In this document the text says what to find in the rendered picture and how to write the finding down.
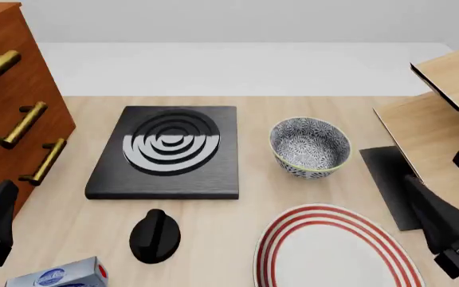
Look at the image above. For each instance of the silver-blue cream cheese box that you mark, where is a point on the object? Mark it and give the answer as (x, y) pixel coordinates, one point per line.
(66, 273)

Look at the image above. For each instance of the patterned blue-white bowl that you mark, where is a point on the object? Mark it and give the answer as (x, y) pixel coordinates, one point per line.
(311, 149)

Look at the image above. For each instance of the pale wooden rack, black inside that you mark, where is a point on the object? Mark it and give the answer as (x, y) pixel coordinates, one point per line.
(432, 131)

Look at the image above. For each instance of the flat black stove plate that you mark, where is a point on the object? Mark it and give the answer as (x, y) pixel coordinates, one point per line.
(110, 179)

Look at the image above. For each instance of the white plate with red rings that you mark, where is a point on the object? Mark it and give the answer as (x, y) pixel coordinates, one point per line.
(325, 257)

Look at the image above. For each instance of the round black stove knob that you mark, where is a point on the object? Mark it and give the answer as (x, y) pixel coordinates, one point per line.
(154, 239)

